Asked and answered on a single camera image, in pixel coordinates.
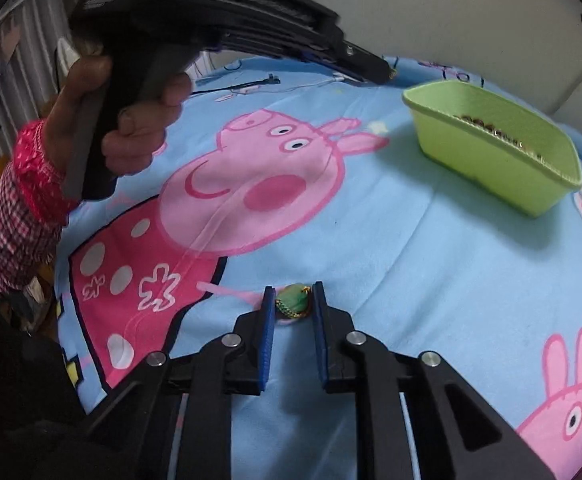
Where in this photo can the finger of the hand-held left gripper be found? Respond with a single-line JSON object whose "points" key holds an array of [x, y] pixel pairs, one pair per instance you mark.
{"points": [[366, 62]]}

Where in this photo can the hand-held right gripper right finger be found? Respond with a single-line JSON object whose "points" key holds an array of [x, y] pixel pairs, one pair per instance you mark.
{"points": [[319, 340]]}

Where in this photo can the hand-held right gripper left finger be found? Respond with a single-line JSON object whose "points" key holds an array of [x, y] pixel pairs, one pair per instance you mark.
{"points": [[267, 340]]}

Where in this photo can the green plastic tray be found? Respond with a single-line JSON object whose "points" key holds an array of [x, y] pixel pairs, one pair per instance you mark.
{"points": [[471, 155]]}

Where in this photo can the person's left hand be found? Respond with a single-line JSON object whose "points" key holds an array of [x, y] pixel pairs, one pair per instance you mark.
{"points": [[136, 145]]}

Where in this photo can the blue cartoon pig printed blanket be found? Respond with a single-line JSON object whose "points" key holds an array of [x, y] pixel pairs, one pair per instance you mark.
{"points": [[371, 260]]}

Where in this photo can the brown patterned item in tray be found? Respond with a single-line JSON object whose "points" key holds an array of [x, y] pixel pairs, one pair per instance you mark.
{"points": [[491, 131]]}

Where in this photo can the grey curtain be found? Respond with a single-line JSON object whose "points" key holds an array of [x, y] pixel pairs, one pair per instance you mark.
{"points": [[26, 55]]}

